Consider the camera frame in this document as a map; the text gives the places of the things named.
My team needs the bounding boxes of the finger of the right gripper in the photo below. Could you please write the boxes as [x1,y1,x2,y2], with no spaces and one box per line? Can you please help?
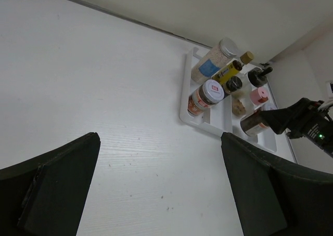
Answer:
[259,100,304,135]

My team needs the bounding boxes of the tall jar silver lid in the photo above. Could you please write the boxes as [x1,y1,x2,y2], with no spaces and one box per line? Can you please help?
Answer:
[191,37,238,84]

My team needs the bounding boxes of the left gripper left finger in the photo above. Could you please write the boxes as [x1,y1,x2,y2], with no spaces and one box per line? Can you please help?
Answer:
[1,133,101,235]

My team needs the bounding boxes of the yellow bottle cork cap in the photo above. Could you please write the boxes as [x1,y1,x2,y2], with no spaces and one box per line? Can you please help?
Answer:
[211,51,254,85]

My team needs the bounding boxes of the white divided tray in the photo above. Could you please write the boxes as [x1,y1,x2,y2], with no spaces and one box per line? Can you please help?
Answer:
[180,47,277,153]

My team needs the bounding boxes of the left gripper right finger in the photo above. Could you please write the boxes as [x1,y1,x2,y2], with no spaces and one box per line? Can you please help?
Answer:
[221,133,332,235]

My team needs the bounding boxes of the pink lid spice bottle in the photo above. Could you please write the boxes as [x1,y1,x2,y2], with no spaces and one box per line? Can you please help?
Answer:
[232,87,269,116]

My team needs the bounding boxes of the dark jar white lid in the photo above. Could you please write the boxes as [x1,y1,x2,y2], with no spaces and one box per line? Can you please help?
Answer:
[240,103,277,137]

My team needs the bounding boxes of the small black pepper grinder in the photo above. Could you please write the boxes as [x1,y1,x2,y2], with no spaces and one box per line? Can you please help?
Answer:
[222,76,242,95]

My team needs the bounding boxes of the jar black lid beige contents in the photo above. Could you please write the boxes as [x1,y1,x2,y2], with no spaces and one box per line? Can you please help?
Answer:
[246,67,273,88]

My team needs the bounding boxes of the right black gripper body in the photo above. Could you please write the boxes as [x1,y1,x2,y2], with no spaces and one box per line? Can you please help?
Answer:
[287,98,332,156]

